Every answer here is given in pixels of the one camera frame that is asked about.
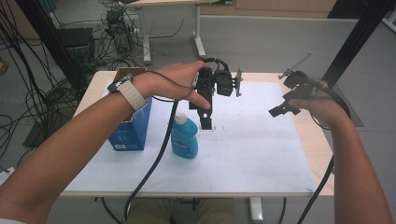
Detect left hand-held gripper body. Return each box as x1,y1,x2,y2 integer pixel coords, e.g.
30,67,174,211
193,66,245,110

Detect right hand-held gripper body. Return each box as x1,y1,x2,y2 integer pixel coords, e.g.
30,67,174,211
277,50,332,109

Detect blue plastic bottle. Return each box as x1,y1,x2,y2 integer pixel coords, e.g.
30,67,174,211
170,111,200,160

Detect blue cardboard box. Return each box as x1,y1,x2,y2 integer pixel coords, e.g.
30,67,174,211
106,66,153,152

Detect person's left hand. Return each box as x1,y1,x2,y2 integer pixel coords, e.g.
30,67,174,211
134,60,212,111

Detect person's right hand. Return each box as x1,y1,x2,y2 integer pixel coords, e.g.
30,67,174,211
288,78,352,130

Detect white paper sheet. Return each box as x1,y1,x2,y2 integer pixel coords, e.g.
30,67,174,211
64,78,318,194

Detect beige band wristwatch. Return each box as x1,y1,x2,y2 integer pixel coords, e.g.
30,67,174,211
106,72,149,113

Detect white background desk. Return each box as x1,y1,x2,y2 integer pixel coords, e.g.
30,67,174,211
119,0,233,65

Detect white table leg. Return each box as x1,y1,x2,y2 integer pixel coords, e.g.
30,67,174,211
247,197,264,223

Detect person's khaki trousers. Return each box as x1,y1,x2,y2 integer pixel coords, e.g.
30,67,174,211
125,198,236,224

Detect black equipment case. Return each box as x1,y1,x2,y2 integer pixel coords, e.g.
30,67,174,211
56,27,96,64

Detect white power strip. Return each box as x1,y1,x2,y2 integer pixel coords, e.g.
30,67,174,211
0,166,16,187

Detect short looped black cable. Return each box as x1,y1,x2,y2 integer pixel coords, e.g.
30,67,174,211
201,57,231,73

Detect thin black wire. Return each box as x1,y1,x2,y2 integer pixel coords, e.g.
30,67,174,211
145,70,196,103

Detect black metal frame post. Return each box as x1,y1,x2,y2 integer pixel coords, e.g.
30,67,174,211
321,0,396,90
14,0,87,91

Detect thick black left gripper cable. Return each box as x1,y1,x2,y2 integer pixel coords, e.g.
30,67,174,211
123,99,180,222

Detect thick black gripper cable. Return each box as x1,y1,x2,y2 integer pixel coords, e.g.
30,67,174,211
296,85,352,224
123,99,180,222

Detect thick black right gripper cable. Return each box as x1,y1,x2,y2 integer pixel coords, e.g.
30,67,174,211
296,85,352,224

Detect tangle of black floor cables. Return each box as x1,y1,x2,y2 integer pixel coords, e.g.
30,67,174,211
0,0,78,160

